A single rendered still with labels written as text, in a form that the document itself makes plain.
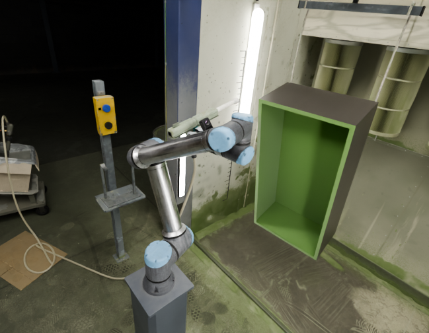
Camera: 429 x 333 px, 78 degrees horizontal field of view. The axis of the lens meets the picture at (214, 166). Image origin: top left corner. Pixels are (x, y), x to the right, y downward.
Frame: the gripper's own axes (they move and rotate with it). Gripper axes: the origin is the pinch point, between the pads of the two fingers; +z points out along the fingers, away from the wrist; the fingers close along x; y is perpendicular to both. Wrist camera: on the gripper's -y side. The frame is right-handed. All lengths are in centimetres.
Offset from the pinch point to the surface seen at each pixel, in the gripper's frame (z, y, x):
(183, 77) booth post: 55, -2, 47
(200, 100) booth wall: 54, 19, 59
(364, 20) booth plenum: -16, -17, 186
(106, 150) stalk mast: 83, 37, -14
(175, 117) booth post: 59, 26, 36
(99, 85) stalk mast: 81, -8, -3
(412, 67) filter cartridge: -60, 13, 182
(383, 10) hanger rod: -49, -37, 103
